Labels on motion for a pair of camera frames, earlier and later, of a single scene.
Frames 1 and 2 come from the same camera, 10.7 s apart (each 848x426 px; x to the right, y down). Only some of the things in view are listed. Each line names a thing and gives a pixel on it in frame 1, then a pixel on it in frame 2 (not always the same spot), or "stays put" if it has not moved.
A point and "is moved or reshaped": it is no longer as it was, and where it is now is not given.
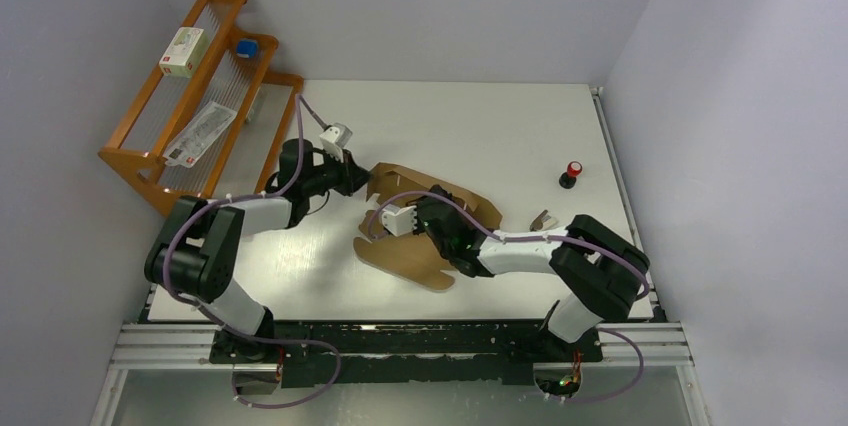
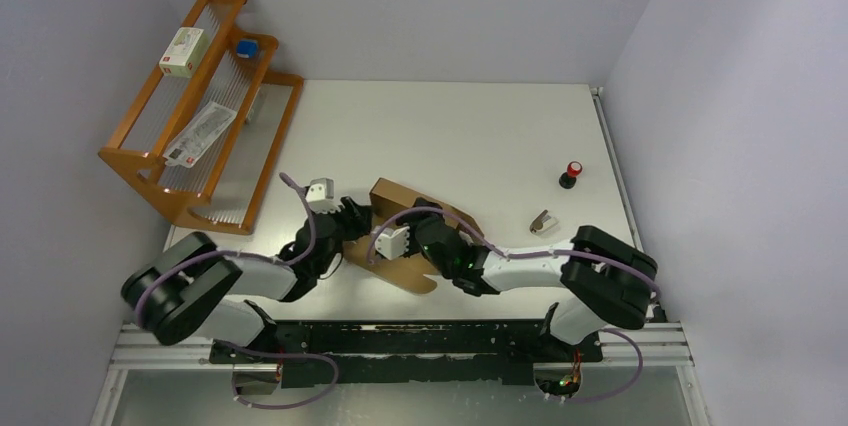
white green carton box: [183, 52] stays put
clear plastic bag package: [200, 135] stays put
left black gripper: [353, 177] → [358, 220]
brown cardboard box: [410, 257] is moved or reshaped
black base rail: [404, 353] stays put
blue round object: [247, 48] stays put
